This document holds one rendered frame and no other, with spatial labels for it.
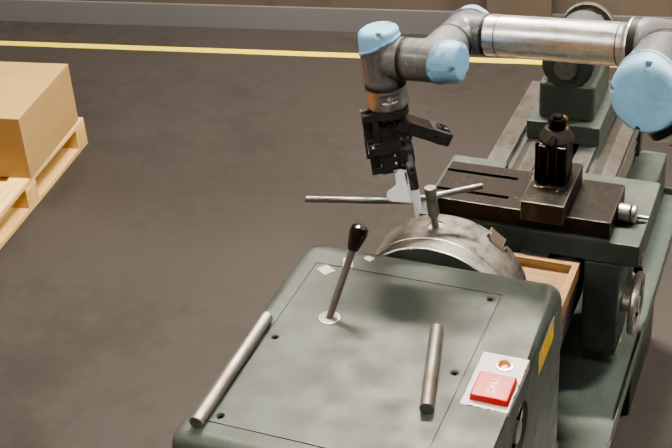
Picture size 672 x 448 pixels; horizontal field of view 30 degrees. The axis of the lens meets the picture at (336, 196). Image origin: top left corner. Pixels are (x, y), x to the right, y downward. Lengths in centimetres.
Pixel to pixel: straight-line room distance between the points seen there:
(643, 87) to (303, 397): 71
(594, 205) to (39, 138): 271
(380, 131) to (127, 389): 199
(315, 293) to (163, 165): 309
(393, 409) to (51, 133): 342
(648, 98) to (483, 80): 380
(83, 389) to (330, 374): 216
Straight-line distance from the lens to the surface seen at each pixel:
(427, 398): 193
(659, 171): 371
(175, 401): 398
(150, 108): 573
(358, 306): 216
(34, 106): 505
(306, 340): 209
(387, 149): 227
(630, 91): 199
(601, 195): 302
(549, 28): 219
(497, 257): 238
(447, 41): 216
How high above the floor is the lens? 253
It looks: 31 degrees down
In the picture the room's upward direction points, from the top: 4 degrees counter-clockwise
